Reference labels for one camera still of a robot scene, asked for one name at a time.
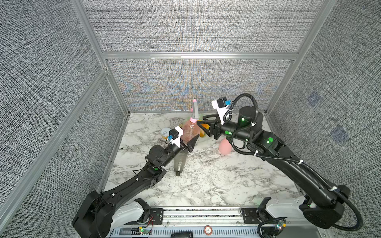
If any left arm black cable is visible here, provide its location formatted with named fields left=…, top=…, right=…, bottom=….
left=132, top=145, right=176, bottom=179

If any opaque pink spray bottle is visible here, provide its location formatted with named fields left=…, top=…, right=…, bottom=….
left=218, top=138, right=232, bottom=155

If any grey pink spray nozzle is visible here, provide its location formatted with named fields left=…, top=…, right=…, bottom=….
left=190, top=99, right=199, bottom=123

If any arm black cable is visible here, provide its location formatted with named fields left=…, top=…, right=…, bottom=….
left=223, top=93, right=364, bottom=238
left=132, top=145, right=176, bottom=179

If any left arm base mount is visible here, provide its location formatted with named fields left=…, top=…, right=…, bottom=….
left=132, top=198, right=164, bottom=226

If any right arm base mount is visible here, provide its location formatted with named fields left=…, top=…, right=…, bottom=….
left=240, top=197, right=286, bottom=237

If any small round white can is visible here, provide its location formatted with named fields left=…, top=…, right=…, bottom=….
left=161, top=128, right=171, bottom=140

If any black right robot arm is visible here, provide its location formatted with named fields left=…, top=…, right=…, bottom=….
left=197, top=106, right=358, bottom=231

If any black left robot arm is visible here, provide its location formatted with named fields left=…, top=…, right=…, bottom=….
left=72, top=135, right=199, bottom=238

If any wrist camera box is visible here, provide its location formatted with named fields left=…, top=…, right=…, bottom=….
left=211, top=97, right=233, bottom=125
left=167, top=127, right=183, bottom=148

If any translucent pink spray bottle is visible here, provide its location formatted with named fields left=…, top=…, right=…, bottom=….
left=181, top=118, right=201, bottom=144

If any clear grey spray bottle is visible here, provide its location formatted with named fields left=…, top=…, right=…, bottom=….
left=174, top=151, right=187, bottom=177

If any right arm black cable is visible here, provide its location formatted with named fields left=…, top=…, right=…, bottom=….
left=223, top=93, right=364, bottom=238

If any aluminium front rail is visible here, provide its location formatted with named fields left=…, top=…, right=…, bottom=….
left=78, top=206, right=331, bottom=238

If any orange bread roll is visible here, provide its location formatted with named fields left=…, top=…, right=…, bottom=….
left=199, top=129, right=205, bottom=137

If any yellow mango slice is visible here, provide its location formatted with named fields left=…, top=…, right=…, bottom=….
left=201, top=124, right=210, bottom=130

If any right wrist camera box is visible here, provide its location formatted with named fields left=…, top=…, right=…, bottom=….
left=211, top=97, right=233, bottom=125

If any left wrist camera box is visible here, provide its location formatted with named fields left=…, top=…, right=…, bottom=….
left=167, top=127, right=183, bottom=148

